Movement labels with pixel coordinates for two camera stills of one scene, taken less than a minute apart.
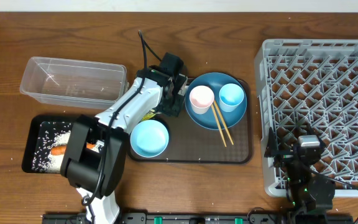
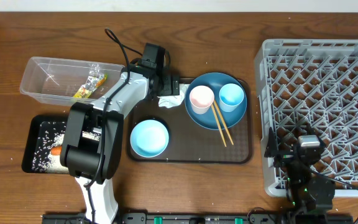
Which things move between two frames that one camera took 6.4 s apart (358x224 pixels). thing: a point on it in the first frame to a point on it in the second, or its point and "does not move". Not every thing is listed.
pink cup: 201,97 does not move
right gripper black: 272,150 does not move
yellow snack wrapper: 148,115 to 92,82
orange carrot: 61,149 does not move
